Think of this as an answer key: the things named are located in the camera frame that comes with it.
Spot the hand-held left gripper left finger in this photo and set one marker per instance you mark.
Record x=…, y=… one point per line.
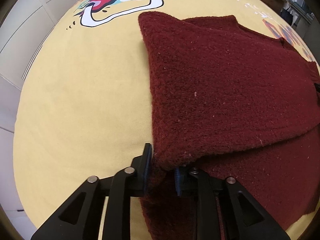
x=147, y=165

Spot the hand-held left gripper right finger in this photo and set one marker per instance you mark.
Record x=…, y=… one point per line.
x=178, y=180

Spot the dark red knit sweater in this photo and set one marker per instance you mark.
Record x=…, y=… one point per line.
x=225, y=80

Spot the yellow dinosaur printed blanket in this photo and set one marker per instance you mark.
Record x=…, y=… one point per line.
x=87, y=92

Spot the white wardrobe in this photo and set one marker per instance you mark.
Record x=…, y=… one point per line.
x=25, y=30

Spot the dark blue bag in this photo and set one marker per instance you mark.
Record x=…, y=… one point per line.
x=287, y=15

